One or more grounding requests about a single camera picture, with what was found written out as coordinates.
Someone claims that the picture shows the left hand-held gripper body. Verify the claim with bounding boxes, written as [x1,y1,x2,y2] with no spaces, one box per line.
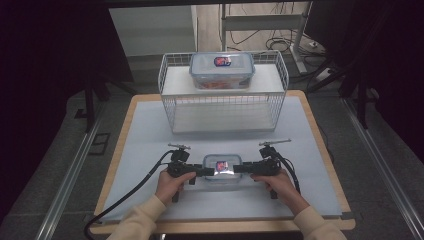
[166,142,198,204]

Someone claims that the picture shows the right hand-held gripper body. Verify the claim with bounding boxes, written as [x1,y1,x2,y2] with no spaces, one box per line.
[254,138,292,200]

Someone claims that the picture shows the small clear blue-rimmed food container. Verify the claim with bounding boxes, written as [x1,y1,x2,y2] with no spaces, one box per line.
[202,153,243,183]

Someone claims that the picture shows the white wire shelf rack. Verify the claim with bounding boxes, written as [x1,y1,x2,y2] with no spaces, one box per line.
[157,49,290,135]

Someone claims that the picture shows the large clear blue-rimmed food container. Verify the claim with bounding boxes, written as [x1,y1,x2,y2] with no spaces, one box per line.
[188,51,256,91]

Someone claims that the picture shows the person's left hand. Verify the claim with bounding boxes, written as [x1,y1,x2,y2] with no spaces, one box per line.
[154,168,198,207]

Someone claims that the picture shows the person's right hand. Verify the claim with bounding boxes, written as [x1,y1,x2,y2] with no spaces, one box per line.
[250,168,311,217]

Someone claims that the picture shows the white table mat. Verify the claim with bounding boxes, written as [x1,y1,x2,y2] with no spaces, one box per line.
[100,96,344,223]

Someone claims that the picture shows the wooden table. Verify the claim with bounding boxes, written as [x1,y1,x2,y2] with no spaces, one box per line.
[89,89,357,235]

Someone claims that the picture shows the white power strip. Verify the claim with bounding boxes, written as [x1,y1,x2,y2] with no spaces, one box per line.
[314,67,333,83]

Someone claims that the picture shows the black tripod stand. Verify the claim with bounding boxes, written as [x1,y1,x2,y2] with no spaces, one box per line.
[74,74,138,134]

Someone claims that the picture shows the white board panel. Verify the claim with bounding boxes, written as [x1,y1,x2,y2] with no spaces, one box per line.
[108,4,198,58]

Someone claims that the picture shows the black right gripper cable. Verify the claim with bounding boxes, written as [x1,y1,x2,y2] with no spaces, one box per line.
[271,149,302,196]

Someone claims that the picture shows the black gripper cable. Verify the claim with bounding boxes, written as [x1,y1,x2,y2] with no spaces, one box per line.
[83,149,176,240]
[271,149,302,196]

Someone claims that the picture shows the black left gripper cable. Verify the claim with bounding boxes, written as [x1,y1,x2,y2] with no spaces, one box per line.
[83,149,176,240]

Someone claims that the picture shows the black floor frame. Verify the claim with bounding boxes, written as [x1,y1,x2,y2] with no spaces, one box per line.
[87,132,112,156]

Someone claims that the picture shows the aluminium floor rail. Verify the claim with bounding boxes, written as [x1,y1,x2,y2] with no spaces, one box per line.
[342,97,424,240]
[34,101,106,240]

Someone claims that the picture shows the black floor cables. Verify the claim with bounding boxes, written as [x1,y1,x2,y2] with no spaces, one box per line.
[229,28,329,58]

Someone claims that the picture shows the grey metal desk frame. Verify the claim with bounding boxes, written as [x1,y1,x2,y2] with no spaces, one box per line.
[219,2,312,75]

